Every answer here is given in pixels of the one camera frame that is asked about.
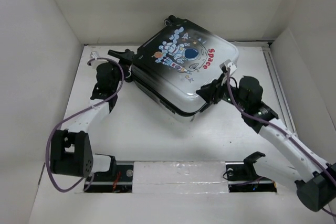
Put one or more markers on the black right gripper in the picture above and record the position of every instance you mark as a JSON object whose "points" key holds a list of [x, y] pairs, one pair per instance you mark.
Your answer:
{"points": [[208, 91]]}

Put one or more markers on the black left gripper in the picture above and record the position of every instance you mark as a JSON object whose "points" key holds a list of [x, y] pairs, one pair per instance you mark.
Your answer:
{"points": [[125, 58]]}

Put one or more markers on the black white space suitcase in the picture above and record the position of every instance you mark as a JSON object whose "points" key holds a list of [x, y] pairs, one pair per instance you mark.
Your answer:
{"points": [[176, 62]]}

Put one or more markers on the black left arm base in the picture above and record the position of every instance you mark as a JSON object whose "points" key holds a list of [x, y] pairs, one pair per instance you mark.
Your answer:
{"points": [[118, 179]]}

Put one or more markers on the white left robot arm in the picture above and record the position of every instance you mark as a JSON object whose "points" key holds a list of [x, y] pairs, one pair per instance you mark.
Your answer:
{"points": [[70, 149]]}

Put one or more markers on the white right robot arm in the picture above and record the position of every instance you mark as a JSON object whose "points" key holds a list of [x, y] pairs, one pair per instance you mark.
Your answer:
{"points": [[310, 176]]}

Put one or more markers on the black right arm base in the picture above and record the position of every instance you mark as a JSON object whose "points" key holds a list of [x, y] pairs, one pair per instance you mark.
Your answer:
{"points": [[242, 177]]}

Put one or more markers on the white foam base cover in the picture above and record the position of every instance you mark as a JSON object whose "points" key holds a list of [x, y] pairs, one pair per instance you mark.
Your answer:
{"points": [[197, 177]]}

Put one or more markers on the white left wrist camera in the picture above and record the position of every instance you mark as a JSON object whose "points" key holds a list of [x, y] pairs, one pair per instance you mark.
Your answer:
{"points": [[94, 55]]}

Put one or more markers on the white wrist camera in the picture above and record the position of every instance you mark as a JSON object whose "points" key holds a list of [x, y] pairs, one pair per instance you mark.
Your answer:
{"points": [[228, 65], [94, 55]]}

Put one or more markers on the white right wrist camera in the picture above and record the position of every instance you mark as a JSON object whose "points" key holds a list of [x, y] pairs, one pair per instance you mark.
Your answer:
{"points": [[228, 65]]}

